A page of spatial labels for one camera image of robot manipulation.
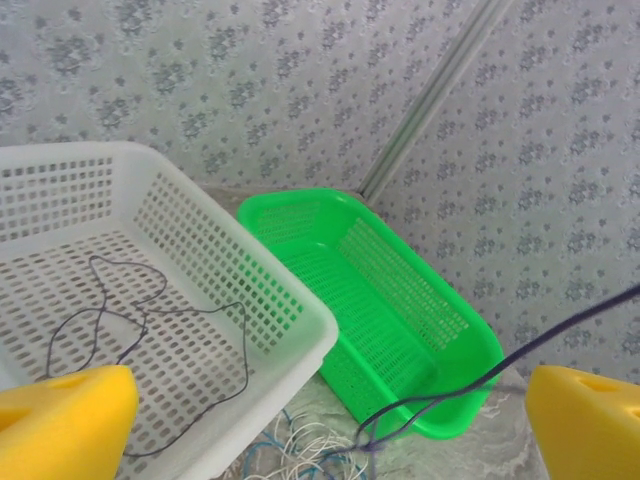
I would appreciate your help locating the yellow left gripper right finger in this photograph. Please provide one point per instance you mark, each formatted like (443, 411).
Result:
(590, 430)

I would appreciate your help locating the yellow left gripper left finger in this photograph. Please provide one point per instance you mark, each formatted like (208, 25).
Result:
(65, 425)

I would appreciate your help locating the green plastic basket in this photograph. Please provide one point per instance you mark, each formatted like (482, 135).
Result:
(380, 300)

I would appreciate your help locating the white plastic basket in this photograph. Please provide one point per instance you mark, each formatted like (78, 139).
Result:
(320, 330)

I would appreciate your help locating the aluminium corner post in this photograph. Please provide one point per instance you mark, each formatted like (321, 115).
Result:
(438, 85)

